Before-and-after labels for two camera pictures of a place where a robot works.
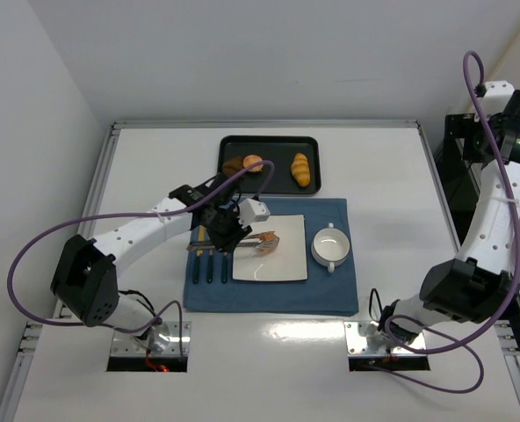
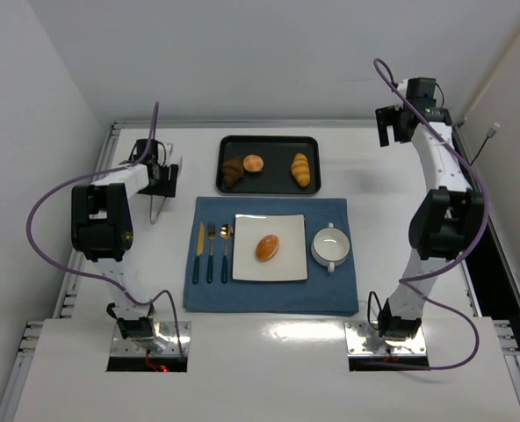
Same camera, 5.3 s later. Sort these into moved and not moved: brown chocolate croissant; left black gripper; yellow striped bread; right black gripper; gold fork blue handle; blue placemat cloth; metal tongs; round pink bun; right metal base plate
Moved: metal tongs; right black gripper; left black gripper
Not moved: round pink bun; brown chocolate croissant; yellow striped bread; right metal base plate; blue placemat cloth; gold fork blue handle
